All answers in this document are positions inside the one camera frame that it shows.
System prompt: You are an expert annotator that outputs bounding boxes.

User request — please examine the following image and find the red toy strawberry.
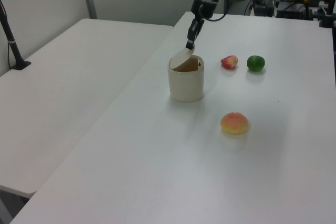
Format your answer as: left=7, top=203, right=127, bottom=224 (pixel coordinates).
left=220, top=55, right=239, bottom=70

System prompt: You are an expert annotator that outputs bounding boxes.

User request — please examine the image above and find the black electronics box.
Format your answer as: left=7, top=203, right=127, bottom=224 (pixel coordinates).
left=251, top=0, right=276, bottom=18

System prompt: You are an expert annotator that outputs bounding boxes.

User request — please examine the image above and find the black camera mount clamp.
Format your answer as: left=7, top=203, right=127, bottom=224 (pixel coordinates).
left=318, top=0, right=336, bottom=28

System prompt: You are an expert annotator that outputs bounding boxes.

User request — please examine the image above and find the green toy lime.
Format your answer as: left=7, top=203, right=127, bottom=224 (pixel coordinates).
left=246, top=55, right=266, bottom=73

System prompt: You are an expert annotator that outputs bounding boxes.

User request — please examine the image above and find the beige round bin lid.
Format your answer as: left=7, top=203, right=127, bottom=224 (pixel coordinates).
left=169, top=47, right=196, bottom=70

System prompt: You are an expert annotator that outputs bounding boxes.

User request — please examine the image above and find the white garbage bin body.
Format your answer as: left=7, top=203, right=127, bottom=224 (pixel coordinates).
left=167, top=55, right=205, bottom=103

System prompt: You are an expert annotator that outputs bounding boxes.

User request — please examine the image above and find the black pole with base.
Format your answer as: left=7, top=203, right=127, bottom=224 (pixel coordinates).
left=0, top=0, right=32, bottom=71

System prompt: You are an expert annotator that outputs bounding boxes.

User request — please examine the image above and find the white side table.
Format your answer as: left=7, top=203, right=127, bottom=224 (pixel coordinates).
left=0, top=18, right=174, bottom=200

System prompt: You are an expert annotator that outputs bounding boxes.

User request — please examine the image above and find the orange pink toy peach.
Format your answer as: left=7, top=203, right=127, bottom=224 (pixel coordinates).
left=220, top=112, right=249, bottom=134

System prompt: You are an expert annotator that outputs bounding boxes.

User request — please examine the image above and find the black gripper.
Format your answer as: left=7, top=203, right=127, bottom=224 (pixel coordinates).
left=185, top=0, right=219, bottom=50

